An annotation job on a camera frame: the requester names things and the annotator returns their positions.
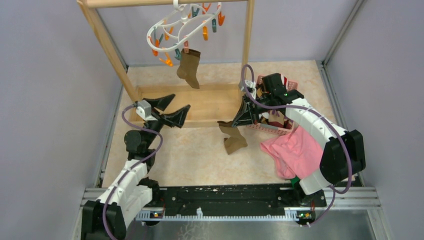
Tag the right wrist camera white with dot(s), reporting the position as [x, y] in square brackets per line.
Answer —
[248, 86]

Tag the green cloth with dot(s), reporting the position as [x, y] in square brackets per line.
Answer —
[294, 181]

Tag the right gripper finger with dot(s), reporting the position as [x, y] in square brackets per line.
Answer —
[244, 118]
[246, 107]

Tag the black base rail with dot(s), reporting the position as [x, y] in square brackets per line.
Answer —
[243, 202]

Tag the wooden clothes rack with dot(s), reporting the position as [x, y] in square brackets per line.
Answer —
[210, 103]

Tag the pink cloth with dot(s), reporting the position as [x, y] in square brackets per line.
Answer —
[297, 154]

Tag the brown sock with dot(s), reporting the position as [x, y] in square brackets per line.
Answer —
[235, 141]
[188, 67]

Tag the white round clip hanger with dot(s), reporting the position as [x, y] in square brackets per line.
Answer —
[169, 37]

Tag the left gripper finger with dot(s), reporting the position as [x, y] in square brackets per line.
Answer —
[160, 103]
[175, 119]

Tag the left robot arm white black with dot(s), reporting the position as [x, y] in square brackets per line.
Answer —
[109, 216]

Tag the purple striped tan sock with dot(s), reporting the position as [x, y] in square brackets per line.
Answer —
[278, 119]

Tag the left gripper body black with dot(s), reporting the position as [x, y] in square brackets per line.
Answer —
[154, 125]

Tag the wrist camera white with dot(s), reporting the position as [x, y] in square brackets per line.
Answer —
[144, 110]
[248, 86]

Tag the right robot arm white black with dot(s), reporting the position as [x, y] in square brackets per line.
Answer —
[343, 150]

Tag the red white striped sock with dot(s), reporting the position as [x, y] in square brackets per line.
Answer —
[284, 81]

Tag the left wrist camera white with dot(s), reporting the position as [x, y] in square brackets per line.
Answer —
[144, 110]

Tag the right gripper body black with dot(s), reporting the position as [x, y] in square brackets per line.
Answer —
[256, 111]

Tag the pink plastic basket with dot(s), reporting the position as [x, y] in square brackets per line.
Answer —
[263, 125]

